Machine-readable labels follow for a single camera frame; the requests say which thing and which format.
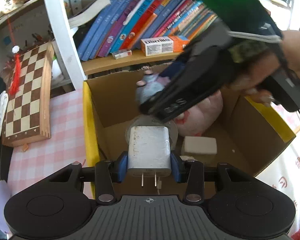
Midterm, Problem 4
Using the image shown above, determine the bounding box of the pink plush pig toy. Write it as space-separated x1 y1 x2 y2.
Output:
173 90 223 137

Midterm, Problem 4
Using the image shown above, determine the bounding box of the pale blue toy truck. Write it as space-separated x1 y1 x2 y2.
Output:
136 69 170 105

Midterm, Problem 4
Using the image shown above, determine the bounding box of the white packing tape roll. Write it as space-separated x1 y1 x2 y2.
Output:
125 116 179 152

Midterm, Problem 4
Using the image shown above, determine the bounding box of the large white charger plug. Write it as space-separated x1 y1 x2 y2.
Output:
127 126 172 188

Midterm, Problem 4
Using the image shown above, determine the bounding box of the cream wrist watch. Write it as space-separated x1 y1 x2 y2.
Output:
180 155 196 163

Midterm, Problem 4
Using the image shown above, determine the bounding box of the person right hand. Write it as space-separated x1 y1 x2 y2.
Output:
228 30 300 106

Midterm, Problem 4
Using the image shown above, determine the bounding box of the white orange medicine box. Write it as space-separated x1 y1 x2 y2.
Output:
141 36 190 56

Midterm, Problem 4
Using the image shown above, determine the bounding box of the pink checkered tablecloth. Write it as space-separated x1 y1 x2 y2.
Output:
0 89 300 233

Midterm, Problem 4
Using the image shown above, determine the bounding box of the yellow cardboard box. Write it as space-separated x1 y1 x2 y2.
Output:
82 63 296 199

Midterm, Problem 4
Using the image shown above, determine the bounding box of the row of colourful books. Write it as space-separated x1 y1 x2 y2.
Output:
69 0 217 61

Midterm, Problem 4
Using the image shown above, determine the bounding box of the wooden chess board box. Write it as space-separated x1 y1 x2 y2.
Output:
1 42 55 147

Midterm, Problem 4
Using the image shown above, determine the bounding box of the red tassel ornament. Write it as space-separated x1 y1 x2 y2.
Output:
8 45 21 96

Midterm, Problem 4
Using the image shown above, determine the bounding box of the white shelf post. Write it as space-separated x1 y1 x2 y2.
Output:
44 0 87 90

